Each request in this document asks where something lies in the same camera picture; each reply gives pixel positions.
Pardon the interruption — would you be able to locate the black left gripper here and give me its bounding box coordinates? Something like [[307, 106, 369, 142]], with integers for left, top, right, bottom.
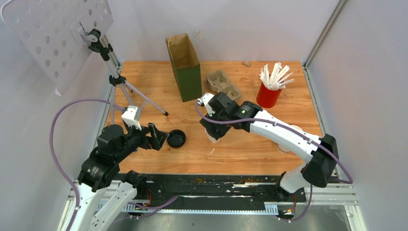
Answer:
[[115, 119, 170, 161]]

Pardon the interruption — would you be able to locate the white paper coffee cup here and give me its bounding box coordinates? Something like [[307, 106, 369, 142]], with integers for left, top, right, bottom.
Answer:
[[205, 130, 220, 143]]

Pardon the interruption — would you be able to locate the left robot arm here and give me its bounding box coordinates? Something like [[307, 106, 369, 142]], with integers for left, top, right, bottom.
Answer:
[[63, 123, 169, 231]]

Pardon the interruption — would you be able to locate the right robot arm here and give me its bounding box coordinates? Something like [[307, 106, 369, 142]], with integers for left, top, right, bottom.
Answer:
[[195, 92, 339, 201]]

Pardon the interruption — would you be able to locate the cardboard cup carrier stack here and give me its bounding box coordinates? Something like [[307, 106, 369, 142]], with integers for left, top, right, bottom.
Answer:
[[206, 70, 242, 100]]

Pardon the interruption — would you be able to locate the red cylindrical straw holder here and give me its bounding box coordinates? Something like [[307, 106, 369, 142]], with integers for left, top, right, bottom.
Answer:
[[256, 83, 282, 108]]

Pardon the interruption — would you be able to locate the wrapped white straws bundle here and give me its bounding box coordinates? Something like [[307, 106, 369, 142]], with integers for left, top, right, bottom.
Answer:
[[259, 62, 294, 90]]

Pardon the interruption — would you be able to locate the green paper bag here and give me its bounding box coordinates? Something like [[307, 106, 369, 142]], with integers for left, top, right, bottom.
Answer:
[[165, 33, 202, 103]]

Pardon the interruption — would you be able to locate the white paper cup stack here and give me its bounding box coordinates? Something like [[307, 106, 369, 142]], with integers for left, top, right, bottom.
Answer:
[[277, 125, 303, 154]]

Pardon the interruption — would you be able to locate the white tripod stand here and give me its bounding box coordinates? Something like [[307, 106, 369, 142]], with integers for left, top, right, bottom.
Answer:
[[84, 28, 169, 116]]

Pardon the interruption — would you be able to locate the white perforated board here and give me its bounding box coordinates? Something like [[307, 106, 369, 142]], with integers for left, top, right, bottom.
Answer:
[[0, 0, 114, 95]]

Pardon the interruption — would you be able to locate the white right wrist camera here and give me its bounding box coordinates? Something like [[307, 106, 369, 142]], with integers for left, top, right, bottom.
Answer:
[[197, 93, 215, 116]]

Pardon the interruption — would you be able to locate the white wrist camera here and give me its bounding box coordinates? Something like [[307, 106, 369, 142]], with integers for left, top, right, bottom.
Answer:
[[121, 105, 142, 130], [197, 93, 215, 116]]

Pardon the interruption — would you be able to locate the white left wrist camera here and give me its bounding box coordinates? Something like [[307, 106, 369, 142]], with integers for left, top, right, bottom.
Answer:
[[121, 105, 142, 130]]

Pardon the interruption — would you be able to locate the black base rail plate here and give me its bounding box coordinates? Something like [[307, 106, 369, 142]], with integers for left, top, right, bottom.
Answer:
[[135, 174, 306, 211]]

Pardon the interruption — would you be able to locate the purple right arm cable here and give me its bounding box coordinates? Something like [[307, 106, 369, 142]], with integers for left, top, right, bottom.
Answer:
[[195, 101, 354, 185]]

